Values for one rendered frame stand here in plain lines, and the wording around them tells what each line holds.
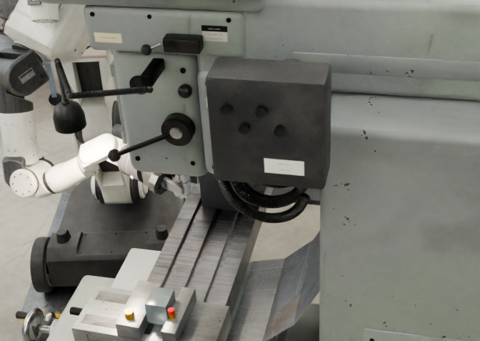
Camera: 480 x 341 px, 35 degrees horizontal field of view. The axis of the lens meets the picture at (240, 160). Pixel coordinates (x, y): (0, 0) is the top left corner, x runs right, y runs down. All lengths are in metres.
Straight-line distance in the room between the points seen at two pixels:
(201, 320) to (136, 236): 0.96
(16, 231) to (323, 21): 2.69
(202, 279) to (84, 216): 0.98
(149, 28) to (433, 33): 0.54
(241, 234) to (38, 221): 1.91
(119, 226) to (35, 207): 1.24
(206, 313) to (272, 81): 0.78
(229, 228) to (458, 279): 0.80
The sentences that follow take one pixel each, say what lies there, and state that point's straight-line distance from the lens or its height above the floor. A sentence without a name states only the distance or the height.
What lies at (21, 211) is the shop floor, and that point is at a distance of 4.01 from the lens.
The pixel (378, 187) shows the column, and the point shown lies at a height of 1.43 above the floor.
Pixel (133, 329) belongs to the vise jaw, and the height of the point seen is 1.03.
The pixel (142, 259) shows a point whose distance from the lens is 2.24.
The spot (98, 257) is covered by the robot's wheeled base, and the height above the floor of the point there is 0.58.
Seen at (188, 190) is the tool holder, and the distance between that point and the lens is 1.85.
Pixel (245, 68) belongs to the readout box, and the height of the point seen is 1.73.
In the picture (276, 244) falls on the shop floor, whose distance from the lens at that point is 3.55.
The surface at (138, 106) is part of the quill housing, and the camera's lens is 1.65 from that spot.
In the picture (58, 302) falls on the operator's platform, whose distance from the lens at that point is 2.83.
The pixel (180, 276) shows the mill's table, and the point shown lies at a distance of 2.05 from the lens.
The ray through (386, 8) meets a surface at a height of 1.75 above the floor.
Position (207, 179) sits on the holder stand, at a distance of 2.20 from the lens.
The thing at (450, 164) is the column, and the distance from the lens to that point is 1.44.
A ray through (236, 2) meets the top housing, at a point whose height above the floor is 1.75.
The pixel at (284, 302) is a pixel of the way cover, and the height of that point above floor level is 0.91.
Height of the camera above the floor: 2.30
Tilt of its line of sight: 34 degrees down
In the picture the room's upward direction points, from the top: 4 degrees counter-clockwise
